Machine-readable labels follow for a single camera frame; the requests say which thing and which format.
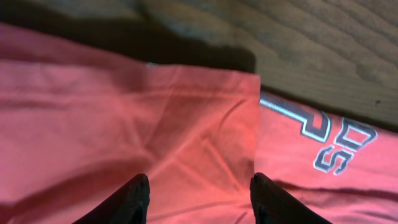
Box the red t-shirt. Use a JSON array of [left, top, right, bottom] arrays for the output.
[[1, 24, 397, 223]]

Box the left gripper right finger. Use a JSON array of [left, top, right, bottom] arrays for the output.
[[250, 172, 331, 224]]

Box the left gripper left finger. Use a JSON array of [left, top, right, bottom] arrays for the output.
[[73, 174, 150, 224]]

